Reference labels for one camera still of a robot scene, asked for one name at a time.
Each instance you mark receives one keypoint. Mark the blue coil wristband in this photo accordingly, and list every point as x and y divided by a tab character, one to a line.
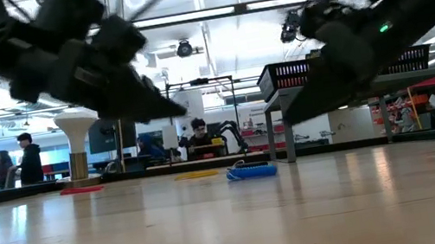
252	172

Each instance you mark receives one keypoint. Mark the black ceiling camera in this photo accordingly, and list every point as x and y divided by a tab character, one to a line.
288	29

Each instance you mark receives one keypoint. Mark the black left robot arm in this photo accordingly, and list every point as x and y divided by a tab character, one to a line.
12	40

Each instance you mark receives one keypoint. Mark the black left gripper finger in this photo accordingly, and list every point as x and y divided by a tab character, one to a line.
144	103

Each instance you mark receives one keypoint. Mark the black background robot arm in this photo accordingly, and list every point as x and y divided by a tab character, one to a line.
234	130

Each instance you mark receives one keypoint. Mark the yellow rubber band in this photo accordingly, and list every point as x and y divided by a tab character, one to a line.
197	174

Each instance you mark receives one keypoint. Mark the person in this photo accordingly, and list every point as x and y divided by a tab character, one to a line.
200	138
4	169
150	148
31	162

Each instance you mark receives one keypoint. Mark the round black overhead camera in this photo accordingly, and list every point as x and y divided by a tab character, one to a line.
184	48

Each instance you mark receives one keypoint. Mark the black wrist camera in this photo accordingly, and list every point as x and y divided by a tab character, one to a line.
119	39
327	14

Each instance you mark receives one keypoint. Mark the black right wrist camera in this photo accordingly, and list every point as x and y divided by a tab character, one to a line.
327	14

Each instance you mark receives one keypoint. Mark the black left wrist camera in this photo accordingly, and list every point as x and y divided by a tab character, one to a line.
119	39

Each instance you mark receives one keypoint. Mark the red rubber band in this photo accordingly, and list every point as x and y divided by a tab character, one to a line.
81	190

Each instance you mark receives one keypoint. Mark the black stand frame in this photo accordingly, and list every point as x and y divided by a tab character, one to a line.
215	79

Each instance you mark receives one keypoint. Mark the shelving with red bins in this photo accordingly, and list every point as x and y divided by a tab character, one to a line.
415	101

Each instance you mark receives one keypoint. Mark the white mushroom table lamp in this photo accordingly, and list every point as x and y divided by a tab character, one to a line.
76	127

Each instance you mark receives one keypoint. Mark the grey perforated metal shelf riser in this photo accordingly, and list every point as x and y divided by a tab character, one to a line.
411	76

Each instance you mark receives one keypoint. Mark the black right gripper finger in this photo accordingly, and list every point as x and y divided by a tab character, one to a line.
322	94

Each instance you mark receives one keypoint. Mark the black computer monitor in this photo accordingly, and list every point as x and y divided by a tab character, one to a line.
106	139

